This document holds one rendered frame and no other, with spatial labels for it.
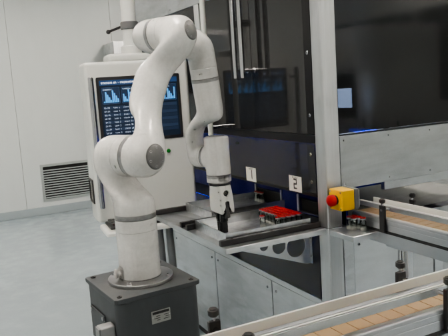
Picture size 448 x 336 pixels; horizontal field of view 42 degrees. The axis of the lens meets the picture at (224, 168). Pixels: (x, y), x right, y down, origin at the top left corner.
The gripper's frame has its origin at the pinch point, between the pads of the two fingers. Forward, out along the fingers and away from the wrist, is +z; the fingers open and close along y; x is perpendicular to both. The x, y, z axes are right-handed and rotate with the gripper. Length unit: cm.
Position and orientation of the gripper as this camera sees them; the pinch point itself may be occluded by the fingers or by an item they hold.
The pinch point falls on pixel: (223, 227)
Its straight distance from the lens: 200.9
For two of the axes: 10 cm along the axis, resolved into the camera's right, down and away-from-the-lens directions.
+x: -8.9, 1.3, -4.4
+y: -4.5, -1.0, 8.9
